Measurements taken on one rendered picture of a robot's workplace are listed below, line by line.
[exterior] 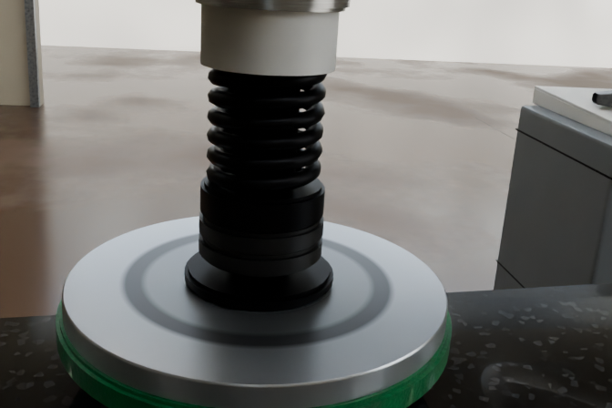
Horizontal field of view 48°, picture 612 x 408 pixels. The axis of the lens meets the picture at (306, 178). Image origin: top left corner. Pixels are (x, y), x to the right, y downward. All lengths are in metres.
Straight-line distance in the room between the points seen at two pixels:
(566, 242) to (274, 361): 1.24
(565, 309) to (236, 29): 0.33
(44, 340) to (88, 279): 0.07
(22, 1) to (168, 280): 5.00
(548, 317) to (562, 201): 1.02
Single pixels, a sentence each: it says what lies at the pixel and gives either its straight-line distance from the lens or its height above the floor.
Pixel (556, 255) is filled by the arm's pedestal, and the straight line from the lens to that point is 1.56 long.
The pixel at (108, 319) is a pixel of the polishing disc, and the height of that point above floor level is 0.91.
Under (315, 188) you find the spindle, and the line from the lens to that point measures 0.37.
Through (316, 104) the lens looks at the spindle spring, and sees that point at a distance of 0.37.
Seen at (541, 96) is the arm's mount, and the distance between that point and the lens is 1.72.
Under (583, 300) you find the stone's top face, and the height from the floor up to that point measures 0.85.
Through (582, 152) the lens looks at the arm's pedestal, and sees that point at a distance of 1.47.
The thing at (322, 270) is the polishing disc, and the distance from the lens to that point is 0.39.
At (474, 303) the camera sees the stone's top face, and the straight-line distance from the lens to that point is 0.53.
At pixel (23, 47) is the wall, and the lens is 5.39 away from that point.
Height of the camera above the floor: 1.08
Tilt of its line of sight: 17 degrees down
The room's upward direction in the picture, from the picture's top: 4 degrees clockwise
